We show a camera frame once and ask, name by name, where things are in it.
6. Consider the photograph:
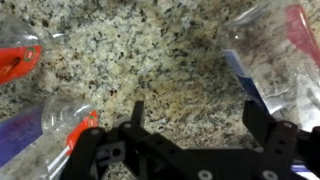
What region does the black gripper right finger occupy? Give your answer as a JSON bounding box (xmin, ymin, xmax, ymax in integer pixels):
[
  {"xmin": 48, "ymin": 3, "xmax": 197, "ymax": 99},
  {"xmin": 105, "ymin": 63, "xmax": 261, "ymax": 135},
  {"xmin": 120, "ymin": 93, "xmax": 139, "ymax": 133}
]
[{"xmin": 242, "ymin": 100, "xmax": 320, "ymax": 180}]

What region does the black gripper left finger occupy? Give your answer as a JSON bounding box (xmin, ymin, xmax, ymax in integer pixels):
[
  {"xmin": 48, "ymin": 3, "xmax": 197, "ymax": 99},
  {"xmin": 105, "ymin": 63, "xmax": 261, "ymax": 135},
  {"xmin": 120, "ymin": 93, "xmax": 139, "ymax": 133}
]
[{"xmin": 59, "ymin": 100, "xmax": 214, "ymax": 180}]

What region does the clear Fiji water bottle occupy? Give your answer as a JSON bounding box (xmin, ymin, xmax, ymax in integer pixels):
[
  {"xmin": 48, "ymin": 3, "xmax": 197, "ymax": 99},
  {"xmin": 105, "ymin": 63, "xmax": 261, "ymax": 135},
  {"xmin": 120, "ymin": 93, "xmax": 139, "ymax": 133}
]
[
  {"xmin": 219, "ymin": 3, "xmax": 320, "ymax": 133},
  {"xmin": 0, "ymin": 14, "xmax": 44, "ymax": 86},
  {"xmin": 0, "ymin": 94, "xmax": 100, "ymax": 180}
]

